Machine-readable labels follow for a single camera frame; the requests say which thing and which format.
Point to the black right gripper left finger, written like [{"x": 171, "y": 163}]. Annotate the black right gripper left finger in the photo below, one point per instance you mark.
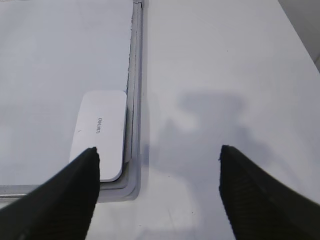
[{"x": 60, "y": 209}]

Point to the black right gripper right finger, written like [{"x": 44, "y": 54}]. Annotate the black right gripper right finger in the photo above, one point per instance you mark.
[{"x": 259, "y": 207}]

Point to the white whiteboard eraser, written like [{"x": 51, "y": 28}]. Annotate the white whiteboard eraser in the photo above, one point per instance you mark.
[{"x": 101, "y": 123}]

